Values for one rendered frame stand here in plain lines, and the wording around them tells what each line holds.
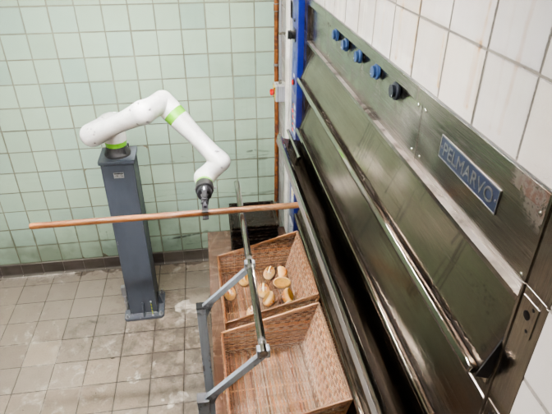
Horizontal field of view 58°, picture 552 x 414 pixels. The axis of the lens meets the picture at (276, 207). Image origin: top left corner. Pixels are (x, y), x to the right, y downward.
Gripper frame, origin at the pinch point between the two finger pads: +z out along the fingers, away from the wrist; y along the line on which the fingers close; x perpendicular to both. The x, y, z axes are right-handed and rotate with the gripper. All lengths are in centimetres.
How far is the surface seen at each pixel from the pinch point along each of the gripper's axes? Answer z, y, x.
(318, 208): 38, -22, -46
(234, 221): -46, 37, -16
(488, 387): 148, -49, -54
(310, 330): 36, 49, -46
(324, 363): 60, 45, -47
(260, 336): 81, 1, -17
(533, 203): 143, -87, -55
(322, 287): 33, 25, -51
